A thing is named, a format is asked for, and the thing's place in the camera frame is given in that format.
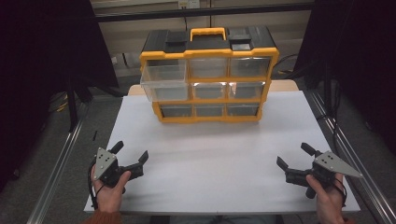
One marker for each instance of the set of closed clear drawers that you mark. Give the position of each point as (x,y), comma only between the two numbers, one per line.
(209,90)

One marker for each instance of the person's left hand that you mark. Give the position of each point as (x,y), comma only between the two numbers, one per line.
(109,196)

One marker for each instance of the yellow and black organizer cabinet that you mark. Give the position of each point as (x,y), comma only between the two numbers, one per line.
(209,46)

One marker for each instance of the person's right hand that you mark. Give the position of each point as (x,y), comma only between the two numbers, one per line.
(327,199)

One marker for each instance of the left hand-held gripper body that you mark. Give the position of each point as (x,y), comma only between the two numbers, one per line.
(107,168)

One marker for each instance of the black curtain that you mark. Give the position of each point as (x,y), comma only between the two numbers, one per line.
(37,62)
(358,62)

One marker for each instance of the small black floor piece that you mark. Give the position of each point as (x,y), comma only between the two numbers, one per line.
(94,135)

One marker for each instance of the aluminium floor rail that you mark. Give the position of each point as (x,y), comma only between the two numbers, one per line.
(54,174)
(361,155)

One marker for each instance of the black stand leg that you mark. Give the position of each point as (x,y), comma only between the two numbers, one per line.
(72,105)

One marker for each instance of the white wall socket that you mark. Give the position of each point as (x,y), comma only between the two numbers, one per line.
(188,3)

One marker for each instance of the pulled-out clear plastic drawer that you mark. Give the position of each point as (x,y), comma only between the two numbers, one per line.
(165,84)

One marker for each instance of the black horizontal bar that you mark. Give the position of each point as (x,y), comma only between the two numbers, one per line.
(202,12)

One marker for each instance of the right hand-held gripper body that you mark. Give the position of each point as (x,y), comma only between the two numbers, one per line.
(327,168)

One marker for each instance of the white board sheet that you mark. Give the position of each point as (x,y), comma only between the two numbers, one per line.
(218,161)

